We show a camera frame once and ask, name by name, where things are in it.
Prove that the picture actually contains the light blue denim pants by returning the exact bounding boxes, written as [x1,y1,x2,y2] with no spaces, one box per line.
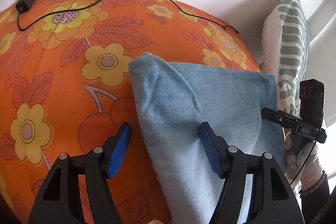
[129,53,284,223]

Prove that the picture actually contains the right white gloved hand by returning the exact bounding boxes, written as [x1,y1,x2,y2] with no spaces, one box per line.
[284,133,322,182]

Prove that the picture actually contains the green striped white pillow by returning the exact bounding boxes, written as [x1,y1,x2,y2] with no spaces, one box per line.
[261,0,310,116]

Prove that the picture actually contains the orange floral bedspread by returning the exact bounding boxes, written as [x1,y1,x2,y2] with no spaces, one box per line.
[1,0,260,223]

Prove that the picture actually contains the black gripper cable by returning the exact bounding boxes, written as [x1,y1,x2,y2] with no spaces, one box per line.
[288,139,318,187]

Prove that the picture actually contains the black charger cable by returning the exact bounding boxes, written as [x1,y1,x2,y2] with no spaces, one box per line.
[16,0,240,34]

